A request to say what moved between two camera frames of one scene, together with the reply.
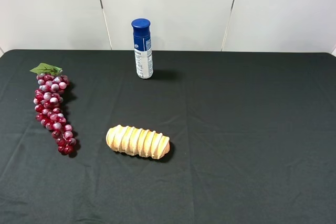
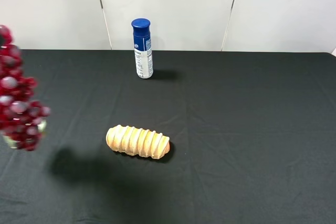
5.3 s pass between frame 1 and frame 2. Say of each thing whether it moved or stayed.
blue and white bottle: stayed
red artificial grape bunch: moved
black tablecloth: stayed
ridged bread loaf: stayed
